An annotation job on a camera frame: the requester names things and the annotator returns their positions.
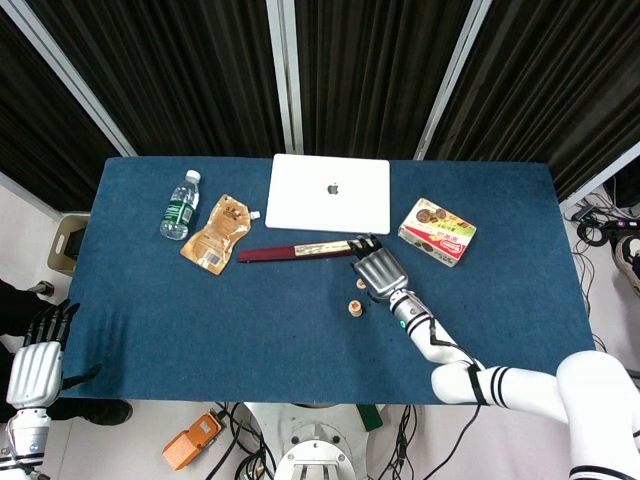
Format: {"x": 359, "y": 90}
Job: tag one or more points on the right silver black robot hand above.
{"x": 382, "y": 272}

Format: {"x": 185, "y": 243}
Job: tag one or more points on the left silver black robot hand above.
{"x": 35, "y": 372}

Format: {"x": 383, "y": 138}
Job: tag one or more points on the wooden chess piece red character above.
{"x": 354, "y": 303}

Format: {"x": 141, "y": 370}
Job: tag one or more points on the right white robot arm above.
{"x": 500, "y": 385}

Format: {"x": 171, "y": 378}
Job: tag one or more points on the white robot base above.
{"x": 310, "y": 425}

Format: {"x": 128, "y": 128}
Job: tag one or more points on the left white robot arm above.
{"x": 27, "y": 435}

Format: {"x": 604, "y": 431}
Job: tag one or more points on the person's black trouser leg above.
{"x": 15, "y": 315}

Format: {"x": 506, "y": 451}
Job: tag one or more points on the biscuit box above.
{"x": 440, "y": 235}

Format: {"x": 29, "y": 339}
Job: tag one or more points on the black shoe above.
{"x": 100, "y": 412}

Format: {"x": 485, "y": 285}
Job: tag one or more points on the white closed laptop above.
{"x": 310, "y": 210}

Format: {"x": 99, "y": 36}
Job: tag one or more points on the beige plastic bin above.
{"x": 52, "y": 260}

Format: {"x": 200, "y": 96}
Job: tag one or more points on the dark red folded fan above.
{"x": 265, "y": 254}

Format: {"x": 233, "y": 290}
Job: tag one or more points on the green block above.
{"x": 371, "y": 420}

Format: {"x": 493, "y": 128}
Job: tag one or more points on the orange spout pouch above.
{"x": 215, "y": 240}

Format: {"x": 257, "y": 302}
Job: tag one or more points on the orange pedal box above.
{"x": 190, "y": 445}

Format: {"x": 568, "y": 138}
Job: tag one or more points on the blue table cloth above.
{"x": 200, "y": 325}

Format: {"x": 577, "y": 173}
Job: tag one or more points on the dark curtain panel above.
{"x": 370, "y": 75}
{"x": 40, "y": 125}
{"x": 175, "y": 75}
{"x": 560, "y": 85}

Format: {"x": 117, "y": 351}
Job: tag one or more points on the clear water bottle green label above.
{"x": 179, "y": 215}

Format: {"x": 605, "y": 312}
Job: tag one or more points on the black white sneaker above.
{"x": 631, "y": 260}

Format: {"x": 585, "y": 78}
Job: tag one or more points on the black device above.
{"x": 625, "y": 192}

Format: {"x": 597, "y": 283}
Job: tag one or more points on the white frame post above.
{"x": 287, "y": 75}
{"x": 77, "y": 85}
{"x": 450, "y": 85}
{"x": 600, "y": 180}

